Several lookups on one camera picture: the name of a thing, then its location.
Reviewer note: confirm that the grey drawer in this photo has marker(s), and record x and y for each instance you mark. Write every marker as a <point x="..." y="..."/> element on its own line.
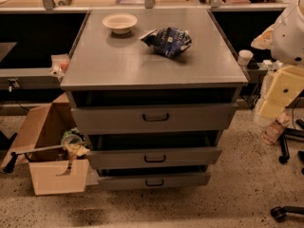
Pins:
<point x="154" y="181"/>
<point x="153" y="118"/>
<point x="152" y="158"/>

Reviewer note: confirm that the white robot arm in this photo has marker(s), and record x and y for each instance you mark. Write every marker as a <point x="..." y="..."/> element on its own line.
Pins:
<point x="285" y="39"/>

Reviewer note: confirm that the grey drawer cabinet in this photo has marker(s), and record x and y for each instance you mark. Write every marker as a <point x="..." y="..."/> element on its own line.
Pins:
<point x="111" y="70"/>

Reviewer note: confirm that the grey top drawer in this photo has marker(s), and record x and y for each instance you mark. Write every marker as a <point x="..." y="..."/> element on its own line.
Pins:
<point x="153" y="118"/>

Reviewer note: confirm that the grey bottom drawer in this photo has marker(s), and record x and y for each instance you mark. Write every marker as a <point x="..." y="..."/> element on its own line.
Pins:
<point x="154" y="181"/>

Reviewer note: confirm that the open cardboard box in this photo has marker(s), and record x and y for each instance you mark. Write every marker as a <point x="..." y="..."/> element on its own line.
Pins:
<point x="45" y="126"/>

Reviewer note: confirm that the blue chip bag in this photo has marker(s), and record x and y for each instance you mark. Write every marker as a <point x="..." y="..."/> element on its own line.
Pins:
<point x="168" y="42"/>

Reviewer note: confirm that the trash inside cardboard box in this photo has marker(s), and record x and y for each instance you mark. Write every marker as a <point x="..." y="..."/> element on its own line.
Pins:
<point x="74" y="144"/>

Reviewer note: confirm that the white paper bowl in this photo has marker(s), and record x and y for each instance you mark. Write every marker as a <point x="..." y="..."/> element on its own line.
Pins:
<point x="120" y="23"/>

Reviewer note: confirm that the clear bag with orange item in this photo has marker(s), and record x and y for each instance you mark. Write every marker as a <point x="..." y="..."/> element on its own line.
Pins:
<point x="59" y="65"/>

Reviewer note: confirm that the white cylindrical bottle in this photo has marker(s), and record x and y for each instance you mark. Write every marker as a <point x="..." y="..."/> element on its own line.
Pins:
<point x="244" y="57"/>

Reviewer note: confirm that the grey side shelf right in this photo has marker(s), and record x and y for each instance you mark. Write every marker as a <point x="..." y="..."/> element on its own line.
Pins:
<point x="256" y="72"/>

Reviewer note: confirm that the grey side shelf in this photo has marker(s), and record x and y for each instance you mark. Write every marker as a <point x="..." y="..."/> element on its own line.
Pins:
<point x="28" y="78"/>
<point x="256" y="72"/>

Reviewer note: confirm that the brown bottle on floor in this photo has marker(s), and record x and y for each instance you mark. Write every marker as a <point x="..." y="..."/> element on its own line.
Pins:
<point x="272" y="133"/>

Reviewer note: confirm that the grey side shelf left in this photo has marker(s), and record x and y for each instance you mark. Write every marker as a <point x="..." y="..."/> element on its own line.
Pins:
<point x="28" y="78"/>

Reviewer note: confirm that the grabber tool with black handle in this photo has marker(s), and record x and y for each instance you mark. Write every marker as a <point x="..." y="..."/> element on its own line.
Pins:
<point x="9" y="167"/>

